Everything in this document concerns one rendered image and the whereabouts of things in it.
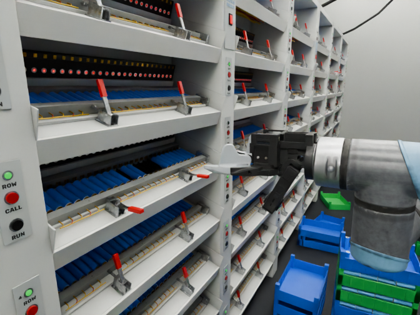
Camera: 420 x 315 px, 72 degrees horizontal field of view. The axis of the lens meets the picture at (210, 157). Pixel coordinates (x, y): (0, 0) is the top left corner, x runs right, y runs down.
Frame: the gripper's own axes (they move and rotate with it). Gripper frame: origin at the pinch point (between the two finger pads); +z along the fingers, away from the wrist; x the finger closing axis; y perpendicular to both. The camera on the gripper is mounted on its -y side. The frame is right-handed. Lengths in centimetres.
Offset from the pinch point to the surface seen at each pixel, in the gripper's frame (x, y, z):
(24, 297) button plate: 35.7, -15.4, 16.3
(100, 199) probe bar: 16.1, -6.7, 20.8
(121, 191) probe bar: 10.2, -6.8, 20.9
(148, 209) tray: 6.1, -12.2, 16.9
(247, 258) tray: -67, -68, 22
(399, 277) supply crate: -70, -60, -42
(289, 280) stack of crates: -81, -84, 4
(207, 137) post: -30.3, -0.1, 21.5
